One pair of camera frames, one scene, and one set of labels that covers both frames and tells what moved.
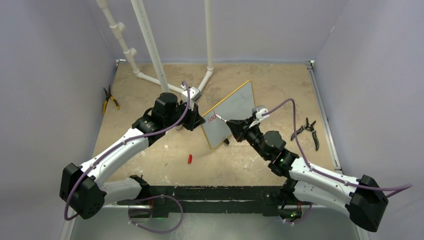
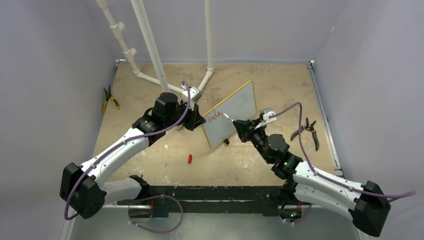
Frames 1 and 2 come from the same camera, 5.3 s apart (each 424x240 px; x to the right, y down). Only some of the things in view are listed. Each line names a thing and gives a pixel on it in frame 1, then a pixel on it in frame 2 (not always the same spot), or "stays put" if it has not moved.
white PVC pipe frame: [119, 30] stays put
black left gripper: [195, 119] stays put
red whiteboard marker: [219, 117] to [228, 117]
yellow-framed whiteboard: [239, 105] stays put
